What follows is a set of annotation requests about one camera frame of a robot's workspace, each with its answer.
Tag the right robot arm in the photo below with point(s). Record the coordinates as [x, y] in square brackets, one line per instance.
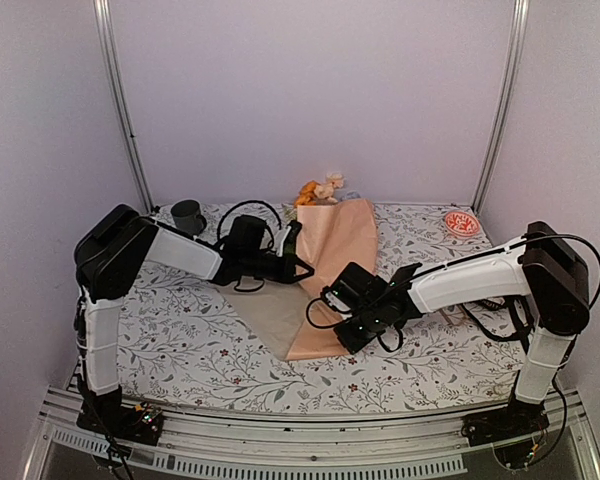
[540, 265]

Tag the peach wrapping paper sheet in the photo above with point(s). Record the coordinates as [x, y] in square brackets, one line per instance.
[332, 236]

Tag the orange fake flower stem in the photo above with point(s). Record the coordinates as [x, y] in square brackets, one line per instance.
[315, 193]

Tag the red patterned small dish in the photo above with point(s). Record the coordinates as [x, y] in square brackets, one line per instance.
[461, 223]

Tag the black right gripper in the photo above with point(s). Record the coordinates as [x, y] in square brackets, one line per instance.
[353, 345]

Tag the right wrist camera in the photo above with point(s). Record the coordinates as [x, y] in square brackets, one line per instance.
[332, 300]

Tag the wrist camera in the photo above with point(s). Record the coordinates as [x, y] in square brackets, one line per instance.
[279, 239]
[332, 300]

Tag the blue fake flower stem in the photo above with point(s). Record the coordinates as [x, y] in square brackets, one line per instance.
[351, 195]

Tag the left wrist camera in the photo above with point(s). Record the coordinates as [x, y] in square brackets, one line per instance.
[279, 239]

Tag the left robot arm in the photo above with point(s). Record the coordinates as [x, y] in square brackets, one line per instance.
[109, 257]

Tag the tan ribbon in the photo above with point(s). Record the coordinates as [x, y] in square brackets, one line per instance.
[455, 316]

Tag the black printed ribbon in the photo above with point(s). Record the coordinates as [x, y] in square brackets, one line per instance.
[502, 320]

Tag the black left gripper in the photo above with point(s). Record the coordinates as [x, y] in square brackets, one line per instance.
[287, 270]

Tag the dark grey mug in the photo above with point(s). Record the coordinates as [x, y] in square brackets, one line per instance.
[188, 218]

